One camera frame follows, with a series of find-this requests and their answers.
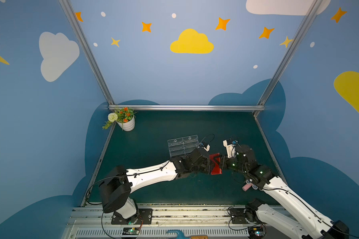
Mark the clear acrylic card organizer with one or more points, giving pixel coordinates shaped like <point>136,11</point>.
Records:
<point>183,145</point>

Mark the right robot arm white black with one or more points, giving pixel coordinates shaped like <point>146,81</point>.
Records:
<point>305,222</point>

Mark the left green circuit board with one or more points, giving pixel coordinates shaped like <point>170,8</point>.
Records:
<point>130,231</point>

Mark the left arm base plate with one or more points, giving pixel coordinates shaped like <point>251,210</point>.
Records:
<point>143,216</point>

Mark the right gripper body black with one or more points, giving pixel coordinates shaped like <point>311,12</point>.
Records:
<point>227,161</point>

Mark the white pot with flowers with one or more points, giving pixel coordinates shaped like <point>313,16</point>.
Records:
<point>124,117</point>

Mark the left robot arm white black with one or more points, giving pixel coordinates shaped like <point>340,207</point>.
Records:
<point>120,183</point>

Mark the aluminium rail front frame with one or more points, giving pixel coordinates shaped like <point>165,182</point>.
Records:
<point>90,222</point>

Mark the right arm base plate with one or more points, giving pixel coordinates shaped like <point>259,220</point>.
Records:
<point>242,215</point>

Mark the teal handled tool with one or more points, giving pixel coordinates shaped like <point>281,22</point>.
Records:
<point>180,235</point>

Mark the right green circuit board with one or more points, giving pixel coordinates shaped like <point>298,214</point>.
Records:
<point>256,232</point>

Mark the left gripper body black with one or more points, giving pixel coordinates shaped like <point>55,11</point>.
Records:
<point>204,160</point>

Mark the red card holder wallet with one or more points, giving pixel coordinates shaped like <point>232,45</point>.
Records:
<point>216,159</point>

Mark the green circuit board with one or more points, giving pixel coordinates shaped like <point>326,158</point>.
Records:
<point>256,232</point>
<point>130,231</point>

